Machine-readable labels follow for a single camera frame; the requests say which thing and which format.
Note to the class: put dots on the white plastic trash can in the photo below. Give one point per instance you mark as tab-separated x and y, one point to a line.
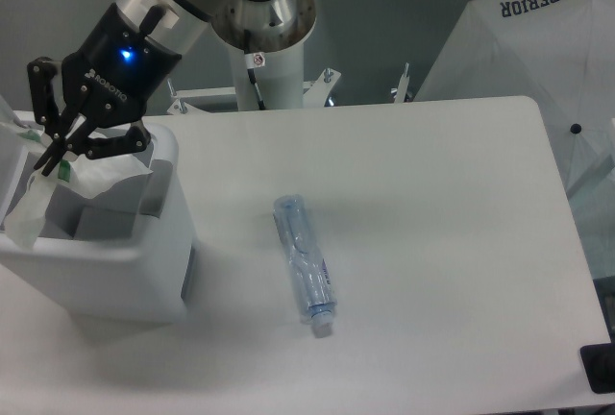
125	254

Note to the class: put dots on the white plastic wrapper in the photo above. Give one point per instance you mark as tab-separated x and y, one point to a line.
26	193

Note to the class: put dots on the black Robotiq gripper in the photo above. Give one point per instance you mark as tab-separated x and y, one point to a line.
111	76

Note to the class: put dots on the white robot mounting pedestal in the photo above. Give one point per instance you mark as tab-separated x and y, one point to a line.
265	43

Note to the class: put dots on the white umbrella with navy lettering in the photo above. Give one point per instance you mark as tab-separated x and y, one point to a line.
560	53

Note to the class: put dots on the black device at table edge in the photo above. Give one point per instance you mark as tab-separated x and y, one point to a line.
598	363

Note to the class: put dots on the crushed clear plastic bottle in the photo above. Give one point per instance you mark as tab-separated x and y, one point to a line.
309	274

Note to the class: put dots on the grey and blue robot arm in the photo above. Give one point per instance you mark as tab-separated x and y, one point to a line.
177	32

